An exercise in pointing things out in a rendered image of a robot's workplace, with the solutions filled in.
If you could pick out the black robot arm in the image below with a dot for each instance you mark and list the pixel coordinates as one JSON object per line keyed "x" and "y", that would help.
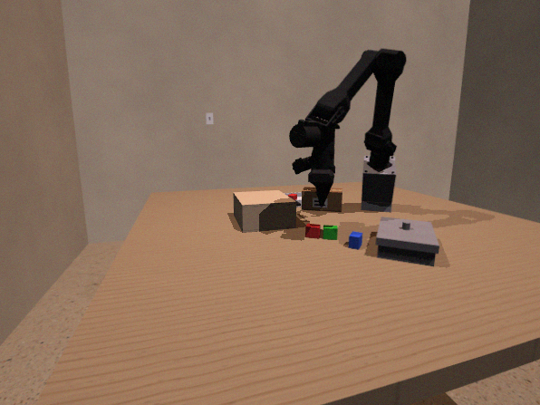
{"x": 387, "y": 67}

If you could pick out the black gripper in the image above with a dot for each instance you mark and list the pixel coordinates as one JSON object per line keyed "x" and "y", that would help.
{"x": 322, "y": 176}

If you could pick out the green block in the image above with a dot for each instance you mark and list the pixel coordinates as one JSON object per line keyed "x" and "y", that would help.
{"x": 330, "y": 232}

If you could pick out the blue block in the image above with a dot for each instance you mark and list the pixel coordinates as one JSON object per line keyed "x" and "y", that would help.
{"x": 355, "y": 240}

